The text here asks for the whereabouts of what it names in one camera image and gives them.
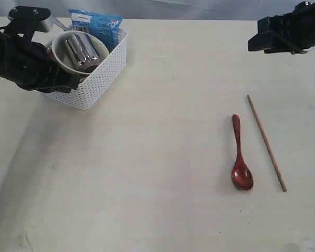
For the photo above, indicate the silver metal spoon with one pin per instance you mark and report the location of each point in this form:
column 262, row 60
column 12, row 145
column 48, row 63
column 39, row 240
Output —
column 59, row 24

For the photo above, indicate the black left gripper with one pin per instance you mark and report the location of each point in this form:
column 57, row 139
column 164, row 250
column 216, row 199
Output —
column 28, row 65

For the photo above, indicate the cream ceramic bowl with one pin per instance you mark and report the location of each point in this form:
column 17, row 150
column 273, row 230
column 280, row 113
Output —
column 60, row 55

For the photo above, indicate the shiny steel cup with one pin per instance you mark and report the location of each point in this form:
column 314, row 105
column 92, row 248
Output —
column 82, row 52

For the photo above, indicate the wooden chopstick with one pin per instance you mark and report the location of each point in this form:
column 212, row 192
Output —
column 267, row 144

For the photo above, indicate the blue snack packet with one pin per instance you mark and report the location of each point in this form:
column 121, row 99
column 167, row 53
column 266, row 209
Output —
column 102, row 26

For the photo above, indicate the white perforated plastic basket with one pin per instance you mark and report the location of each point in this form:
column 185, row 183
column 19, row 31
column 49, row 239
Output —
column 91, row 89

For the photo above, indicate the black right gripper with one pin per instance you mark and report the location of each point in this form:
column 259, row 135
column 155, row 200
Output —
column 296, row 31

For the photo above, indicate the red-brown wooden spoon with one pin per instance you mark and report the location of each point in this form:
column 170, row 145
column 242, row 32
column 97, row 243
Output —
column 241, row 175

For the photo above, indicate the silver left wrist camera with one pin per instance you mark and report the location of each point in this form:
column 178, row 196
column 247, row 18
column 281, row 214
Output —
column 28, row 18

